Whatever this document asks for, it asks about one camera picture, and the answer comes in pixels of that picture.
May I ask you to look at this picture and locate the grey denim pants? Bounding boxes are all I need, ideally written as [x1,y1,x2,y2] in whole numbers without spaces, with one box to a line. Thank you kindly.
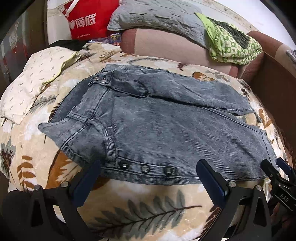
[38,64,276,185]

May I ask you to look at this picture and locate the leaf pattern fleece blanket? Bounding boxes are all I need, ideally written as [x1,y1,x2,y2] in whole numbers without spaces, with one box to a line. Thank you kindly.
[1,43,287,240]

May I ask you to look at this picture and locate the green patterned folded cloth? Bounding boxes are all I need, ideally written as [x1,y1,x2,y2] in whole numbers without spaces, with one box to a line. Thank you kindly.
[195,12,263,65]

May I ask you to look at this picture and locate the white patterned pillow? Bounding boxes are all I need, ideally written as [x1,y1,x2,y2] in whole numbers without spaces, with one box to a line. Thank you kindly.
[1,47,81,125]

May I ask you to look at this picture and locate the black garment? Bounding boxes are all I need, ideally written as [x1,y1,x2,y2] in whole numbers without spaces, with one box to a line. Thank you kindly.
[48,40,88,51]

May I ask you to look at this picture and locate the pink brown bolster blanket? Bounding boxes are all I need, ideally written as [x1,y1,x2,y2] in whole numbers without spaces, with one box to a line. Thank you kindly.
[120,28,238,77]

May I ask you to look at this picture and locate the blue snack packet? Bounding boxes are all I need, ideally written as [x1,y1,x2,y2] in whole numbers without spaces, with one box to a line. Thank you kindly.
[106,33,121,46]

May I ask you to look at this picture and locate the grey quilted pillow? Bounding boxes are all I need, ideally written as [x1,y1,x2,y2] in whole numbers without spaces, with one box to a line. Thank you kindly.
[107,0,207,48]

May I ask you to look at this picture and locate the red shopping bag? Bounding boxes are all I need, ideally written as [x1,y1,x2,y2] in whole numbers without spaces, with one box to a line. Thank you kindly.
[62,0,119,40]

